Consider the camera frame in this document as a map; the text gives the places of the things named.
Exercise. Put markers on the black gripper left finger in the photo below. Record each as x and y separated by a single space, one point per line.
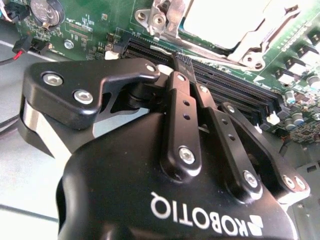
180 130

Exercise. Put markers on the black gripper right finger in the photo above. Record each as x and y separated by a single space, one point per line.
232 150

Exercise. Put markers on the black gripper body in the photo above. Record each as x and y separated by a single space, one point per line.
120 180

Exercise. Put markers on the metal socket cover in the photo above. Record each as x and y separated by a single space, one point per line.
176 22

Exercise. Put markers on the silver CPU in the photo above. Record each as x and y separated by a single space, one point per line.
220 20

